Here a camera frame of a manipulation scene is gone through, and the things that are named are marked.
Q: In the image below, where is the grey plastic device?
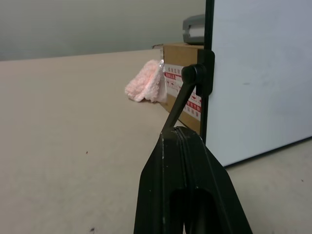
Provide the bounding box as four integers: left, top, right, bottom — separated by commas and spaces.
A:
182, 14, 206, 46

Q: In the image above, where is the black board stand leg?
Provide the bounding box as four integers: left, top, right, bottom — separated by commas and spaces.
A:
166, 64, 207, 129

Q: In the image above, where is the pink fluffy cloth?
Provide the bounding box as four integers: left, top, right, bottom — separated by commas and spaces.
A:
124, 59, 168, 104

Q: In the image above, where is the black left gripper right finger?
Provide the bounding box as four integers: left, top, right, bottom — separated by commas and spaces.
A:
180, 127, 254, 234

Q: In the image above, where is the brown cardboard box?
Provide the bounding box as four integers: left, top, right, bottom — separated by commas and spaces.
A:
152, 42, 206, 135

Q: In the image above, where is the white board with black frame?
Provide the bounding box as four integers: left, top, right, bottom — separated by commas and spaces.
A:
196, 0, 312, 169

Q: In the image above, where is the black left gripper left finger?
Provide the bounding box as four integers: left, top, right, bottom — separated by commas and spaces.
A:
133, 126, 190, 234

